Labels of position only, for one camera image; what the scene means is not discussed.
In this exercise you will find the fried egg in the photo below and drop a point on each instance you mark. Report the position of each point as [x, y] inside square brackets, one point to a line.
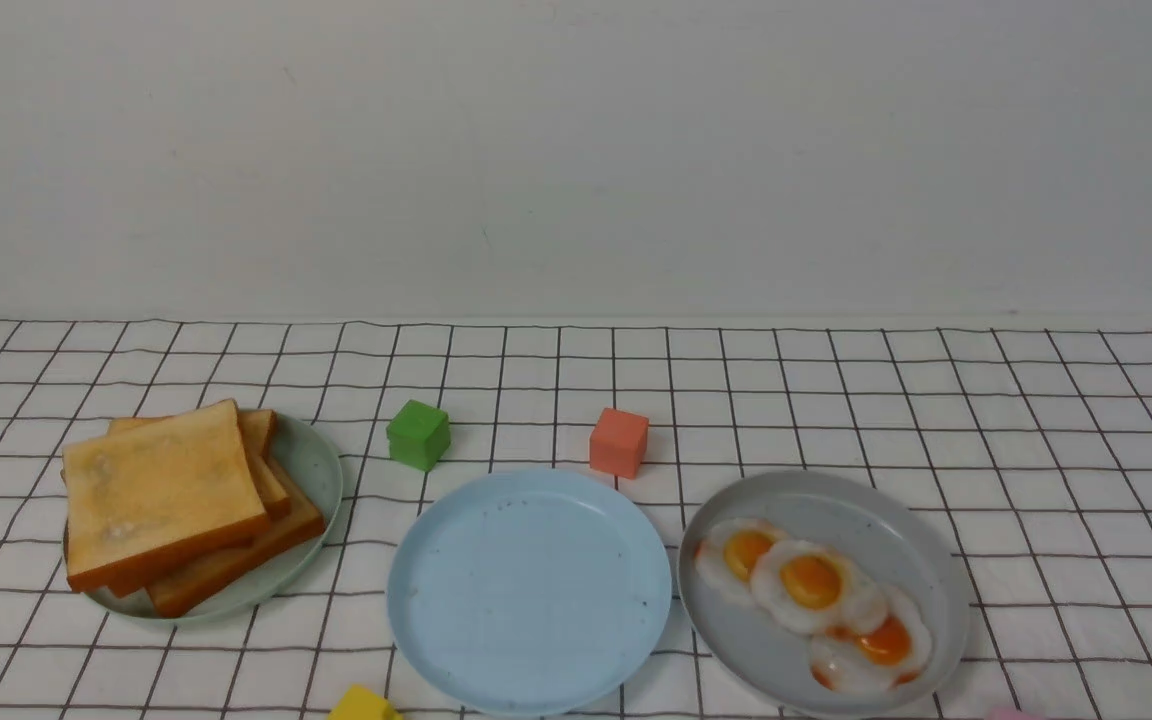
[808, 588]
[727, 554]
[894, 654]

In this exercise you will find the white checkered tablecloth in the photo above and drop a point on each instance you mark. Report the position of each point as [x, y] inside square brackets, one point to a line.
[1029, 451]

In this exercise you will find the light blue plate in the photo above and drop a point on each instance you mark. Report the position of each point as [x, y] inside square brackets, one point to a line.
[530, 593]

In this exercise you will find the orange cube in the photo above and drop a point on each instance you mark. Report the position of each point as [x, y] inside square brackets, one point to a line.
[617, 443]

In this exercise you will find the yellow cube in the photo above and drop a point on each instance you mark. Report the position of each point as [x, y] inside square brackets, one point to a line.
[359, 703]

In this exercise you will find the grey plate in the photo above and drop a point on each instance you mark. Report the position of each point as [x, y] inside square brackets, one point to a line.
[884, 539]

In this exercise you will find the green cube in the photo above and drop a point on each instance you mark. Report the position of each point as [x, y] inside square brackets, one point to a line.
[418, 435]

